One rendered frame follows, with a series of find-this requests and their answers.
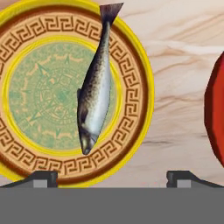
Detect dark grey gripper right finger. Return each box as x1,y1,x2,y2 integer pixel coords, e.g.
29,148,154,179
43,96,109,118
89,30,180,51
165,170,224,189

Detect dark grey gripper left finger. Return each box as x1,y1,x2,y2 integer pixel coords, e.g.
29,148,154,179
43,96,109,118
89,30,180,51
0,170,59,189

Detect red sweet potato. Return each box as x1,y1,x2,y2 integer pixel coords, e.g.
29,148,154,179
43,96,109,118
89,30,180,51
204,52,224,168

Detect yellow rimmed patterned plate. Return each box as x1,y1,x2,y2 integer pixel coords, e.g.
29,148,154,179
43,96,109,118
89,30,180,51
0,0,156,188

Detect grey silver fish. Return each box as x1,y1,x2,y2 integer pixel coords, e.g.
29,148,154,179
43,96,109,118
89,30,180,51
76,2,124,156

